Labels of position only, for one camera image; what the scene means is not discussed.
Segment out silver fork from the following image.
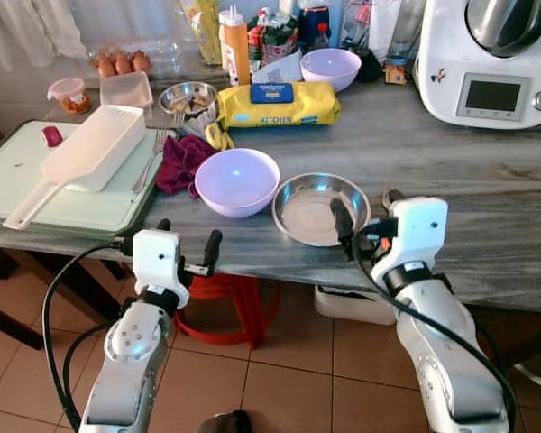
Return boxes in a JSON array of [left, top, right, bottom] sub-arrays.
[[131, 129, 168, 195], [380, 178, 399, 210]]

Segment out steel plate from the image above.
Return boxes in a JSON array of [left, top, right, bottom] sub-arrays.
[[271, 172, 371, 248]]

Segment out red plastic stool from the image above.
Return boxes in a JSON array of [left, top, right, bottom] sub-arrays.
[[174, 271, 280, 348]]

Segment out maroon cloth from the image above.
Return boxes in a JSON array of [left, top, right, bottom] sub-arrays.
[[155, 134, 219, 198]]

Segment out white plastic storage bin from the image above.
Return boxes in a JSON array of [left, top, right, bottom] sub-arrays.
[[313, 284, 399, 326]]

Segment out large purple bowl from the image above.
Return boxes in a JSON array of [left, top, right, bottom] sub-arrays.
[[195, 148, 281, 220]]

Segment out white plastic scoop container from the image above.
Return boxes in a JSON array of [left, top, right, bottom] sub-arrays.
[[2, 104, 148, 231]]

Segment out small spice jar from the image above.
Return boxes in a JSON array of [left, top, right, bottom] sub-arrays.
[[385, 58, 408, 86]]

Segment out small steel bowl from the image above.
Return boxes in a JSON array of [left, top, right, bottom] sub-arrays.
[[158, 81, 219, 118]]

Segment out yellow kitchen wipes pack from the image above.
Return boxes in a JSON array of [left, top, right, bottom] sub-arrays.
[[216, 81, 342, 129]]

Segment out black round object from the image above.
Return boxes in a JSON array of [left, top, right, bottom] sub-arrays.
[[356, 45, 386, 84]]

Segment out clear plastic lidded container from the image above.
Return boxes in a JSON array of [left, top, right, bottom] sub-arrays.
[[99, 71, 154, 111]]

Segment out small purple bowl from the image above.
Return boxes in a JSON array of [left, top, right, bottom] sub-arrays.
[[299, 48, 362, 93]]

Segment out small red object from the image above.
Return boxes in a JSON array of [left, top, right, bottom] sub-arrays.
[[41, 125, 64, 148]]

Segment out white food processor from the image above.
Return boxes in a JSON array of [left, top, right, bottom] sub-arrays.
[[415, 0, 541, 130]]

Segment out pale green cutting board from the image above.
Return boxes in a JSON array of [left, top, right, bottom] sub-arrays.
[[0, 120, 168, 237]]

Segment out dark robot foot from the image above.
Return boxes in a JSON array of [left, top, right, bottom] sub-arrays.
[[196, 409, 253, 433]]

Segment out small pink lidded tub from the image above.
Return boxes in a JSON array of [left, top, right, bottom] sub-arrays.
[[47, 78, 91, 115]]

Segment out white paper packet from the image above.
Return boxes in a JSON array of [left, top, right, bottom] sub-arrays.
[[252, 51, 305, 85]]

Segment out clear plastic egg carton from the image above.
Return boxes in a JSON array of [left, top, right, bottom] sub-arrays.
[[90, 36, 186, 82]]

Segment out orange sauce bottle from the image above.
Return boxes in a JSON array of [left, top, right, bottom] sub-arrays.
[[219, 6, 252, 87]]

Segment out dark blue jar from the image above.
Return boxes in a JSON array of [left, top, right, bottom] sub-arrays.
[[298, 0, 335, 52]]

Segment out green and white bag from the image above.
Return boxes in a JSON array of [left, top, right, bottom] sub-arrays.
[[251, 9, 300, 69]]

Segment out yellow food packet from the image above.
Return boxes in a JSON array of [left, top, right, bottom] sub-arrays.
[[180, 0, 222, 66]]

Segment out white curtain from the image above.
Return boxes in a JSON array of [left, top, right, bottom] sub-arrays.
[[0, 0, 89, 69]]

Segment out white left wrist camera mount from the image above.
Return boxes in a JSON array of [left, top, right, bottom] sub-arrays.
[[132, 229, 192, 294]]

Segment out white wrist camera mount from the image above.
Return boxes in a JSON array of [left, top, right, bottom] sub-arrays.
[[371, 197, 450, 282], [132, 229, 192, 294]]

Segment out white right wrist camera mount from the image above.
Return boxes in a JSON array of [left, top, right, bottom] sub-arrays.
[[371, 197, 450, 282]]

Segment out yellow handled scissors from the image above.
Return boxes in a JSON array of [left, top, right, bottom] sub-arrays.
[[204, 122, 235, 152]]

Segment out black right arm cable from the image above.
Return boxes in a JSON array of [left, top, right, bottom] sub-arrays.
[[347, 236, 518, 433]]

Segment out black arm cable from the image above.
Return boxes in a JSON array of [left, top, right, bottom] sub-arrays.
[[347, 236, 518, 433], [61, 323, 111, 427], [41, 239, 125, 429]]

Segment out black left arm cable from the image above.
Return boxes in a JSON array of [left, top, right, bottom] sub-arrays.
[[61, 323, 111, 427], [41, 239, 125, 429]]

